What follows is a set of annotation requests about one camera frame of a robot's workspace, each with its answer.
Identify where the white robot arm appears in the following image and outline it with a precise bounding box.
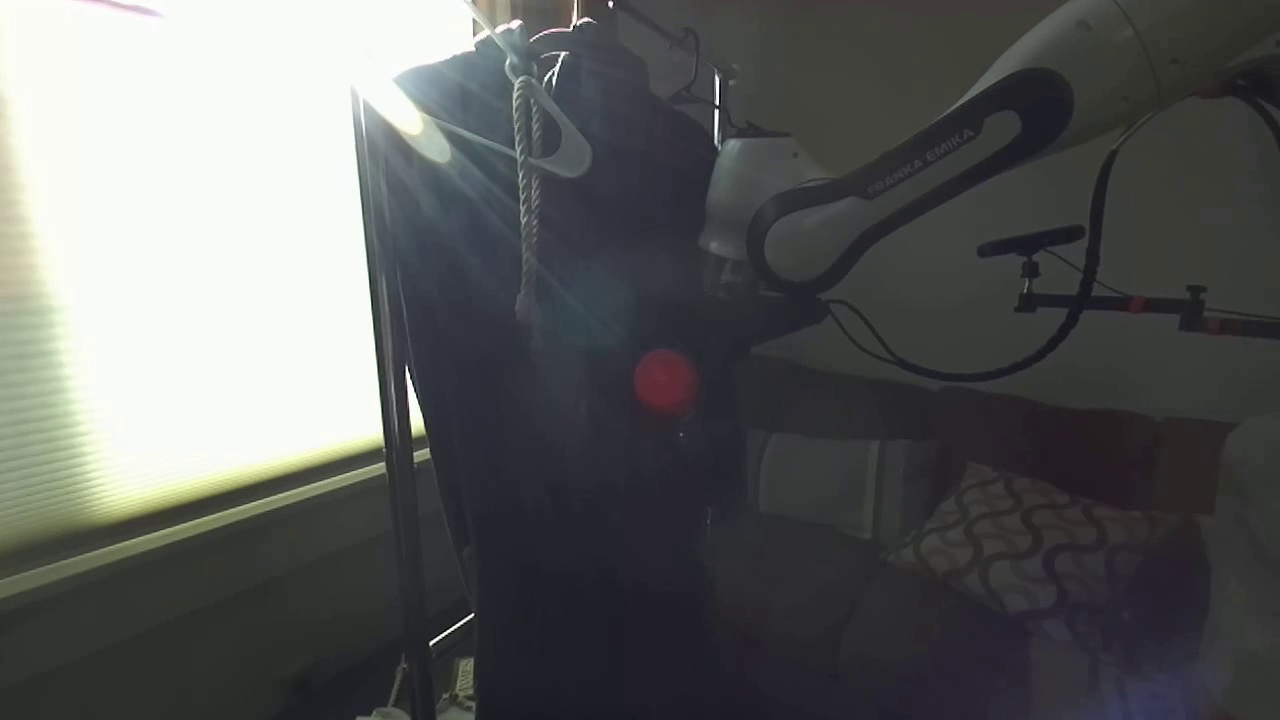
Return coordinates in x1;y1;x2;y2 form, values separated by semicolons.
701;0;1280;297

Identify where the dark navy coat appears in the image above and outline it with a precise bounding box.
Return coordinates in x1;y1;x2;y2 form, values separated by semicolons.
375;21;730;720

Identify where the white grey striped pillow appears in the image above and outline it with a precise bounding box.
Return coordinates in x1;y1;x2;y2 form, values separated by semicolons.
748;433;936;545

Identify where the grey clothes hanger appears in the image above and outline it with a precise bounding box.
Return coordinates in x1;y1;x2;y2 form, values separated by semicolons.
385;31;595;181

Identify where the tan fabric sofa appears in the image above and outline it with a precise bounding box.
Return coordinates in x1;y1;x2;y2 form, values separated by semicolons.
707;361;1230;720

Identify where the metal garment rack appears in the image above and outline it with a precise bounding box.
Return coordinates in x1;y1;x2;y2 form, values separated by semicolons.
348;81;439;720

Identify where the cream patterned pillow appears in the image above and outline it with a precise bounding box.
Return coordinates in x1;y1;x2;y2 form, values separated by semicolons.
887;464;1209;655

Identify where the black camera stand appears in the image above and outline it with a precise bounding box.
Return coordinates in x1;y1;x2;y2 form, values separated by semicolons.
975;224;1280;340

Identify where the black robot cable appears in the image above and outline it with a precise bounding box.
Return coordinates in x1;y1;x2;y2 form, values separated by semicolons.
821;76;1280;388

